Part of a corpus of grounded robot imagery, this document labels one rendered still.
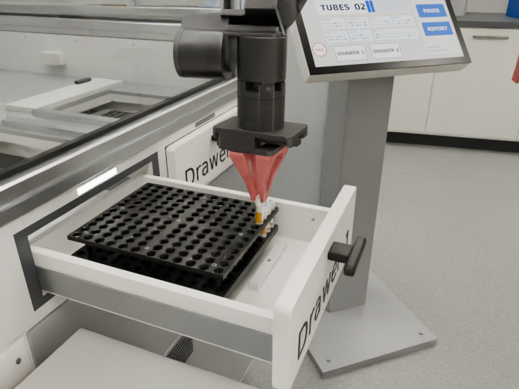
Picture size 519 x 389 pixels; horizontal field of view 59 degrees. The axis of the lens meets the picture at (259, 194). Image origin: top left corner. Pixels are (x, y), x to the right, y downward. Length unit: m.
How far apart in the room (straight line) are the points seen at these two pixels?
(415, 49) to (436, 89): 2.14
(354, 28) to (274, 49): 0.84
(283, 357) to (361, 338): 1.27
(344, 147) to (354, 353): 0.70
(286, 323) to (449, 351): 1.41
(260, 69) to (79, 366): 0.42
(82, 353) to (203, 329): 0.20
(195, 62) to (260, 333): 0.30
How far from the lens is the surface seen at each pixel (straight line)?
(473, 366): 1.80
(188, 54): 0.54
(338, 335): 1.72
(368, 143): 1.51
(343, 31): 1.33
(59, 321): 0.70
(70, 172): 0.65
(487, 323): 2.00
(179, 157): 0.82
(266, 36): 0.52
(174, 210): 0.66
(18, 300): 0.64
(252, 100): 0.53
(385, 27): 1.40
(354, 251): 0.54
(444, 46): 1.48
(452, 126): 3.63
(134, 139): 0.74
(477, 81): 3.57
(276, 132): 0.53
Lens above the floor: 1.20
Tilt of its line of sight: 26 degrees down
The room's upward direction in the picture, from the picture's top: straight up
